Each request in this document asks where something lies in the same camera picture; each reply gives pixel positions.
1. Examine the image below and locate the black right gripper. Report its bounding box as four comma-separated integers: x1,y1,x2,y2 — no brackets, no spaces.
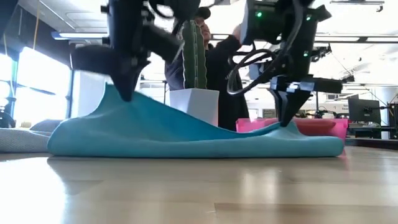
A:
269,74,343,128

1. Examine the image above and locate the grey microfiber towel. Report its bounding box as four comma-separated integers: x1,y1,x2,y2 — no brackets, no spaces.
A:
0,119,63,153

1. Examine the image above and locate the white faceted plant pot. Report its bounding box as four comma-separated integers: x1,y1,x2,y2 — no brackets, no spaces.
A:
169,88,220,127

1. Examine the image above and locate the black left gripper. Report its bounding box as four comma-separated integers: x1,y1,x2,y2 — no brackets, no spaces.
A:
70,44,152,102

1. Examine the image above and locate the black aluminium table frame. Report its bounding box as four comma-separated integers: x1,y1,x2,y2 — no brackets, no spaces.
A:
344,136,398,151

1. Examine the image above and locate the blue microfiber towel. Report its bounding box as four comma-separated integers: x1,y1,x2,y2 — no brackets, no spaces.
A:
47,83,345,159

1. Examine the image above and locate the pink plastic bin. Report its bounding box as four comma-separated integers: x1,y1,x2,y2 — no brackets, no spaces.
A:
235,117,349,144

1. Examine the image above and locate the green cactus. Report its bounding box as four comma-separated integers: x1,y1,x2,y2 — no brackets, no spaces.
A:
181,19,208,90

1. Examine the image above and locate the black ceiling camera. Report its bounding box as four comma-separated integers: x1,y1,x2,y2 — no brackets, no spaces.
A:
338,74,356,84
310,45,332,63

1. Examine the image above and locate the person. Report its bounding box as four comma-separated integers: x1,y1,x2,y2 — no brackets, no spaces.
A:
164,6,250,131

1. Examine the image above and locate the black computer monitor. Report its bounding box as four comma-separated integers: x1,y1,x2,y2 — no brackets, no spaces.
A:
347,95,382,125

